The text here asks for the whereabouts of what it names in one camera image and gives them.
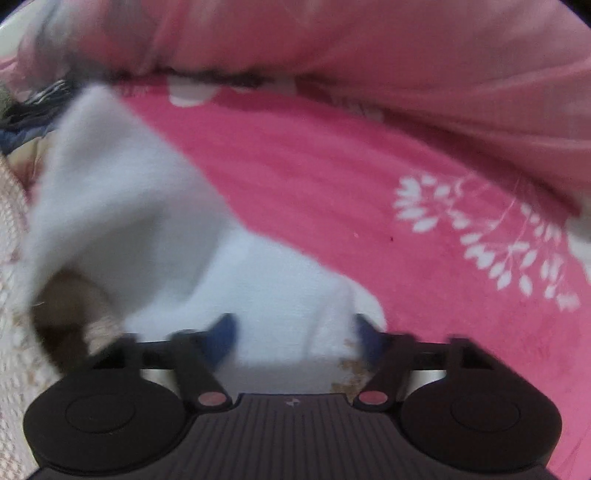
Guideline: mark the white garment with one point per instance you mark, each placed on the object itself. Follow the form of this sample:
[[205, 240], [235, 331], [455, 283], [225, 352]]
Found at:
[[138, 207]]

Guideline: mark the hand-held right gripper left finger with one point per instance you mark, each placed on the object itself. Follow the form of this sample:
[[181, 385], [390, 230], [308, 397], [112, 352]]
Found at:
[[221, 337]]

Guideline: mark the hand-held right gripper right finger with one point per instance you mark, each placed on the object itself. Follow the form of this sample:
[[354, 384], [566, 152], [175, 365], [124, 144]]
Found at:
[[369, 339]]

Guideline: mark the pink floral bed sheet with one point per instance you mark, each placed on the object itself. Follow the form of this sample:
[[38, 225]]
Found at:
[[323, 184]]

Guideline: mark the dark clothes pile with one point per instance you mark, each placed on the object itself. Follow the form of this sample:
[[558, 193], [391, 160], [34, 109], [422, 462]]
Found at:
[[32, 110]]

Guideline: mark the brown cloth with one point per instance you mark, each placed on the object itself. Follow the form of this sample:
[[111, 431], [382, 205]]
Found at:
[[60, 304]]

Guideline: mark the pink grey rolled quilt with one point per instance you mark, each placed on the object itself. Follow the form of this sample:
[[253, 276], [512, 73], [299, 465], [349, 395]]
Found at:
[[323, 37]]

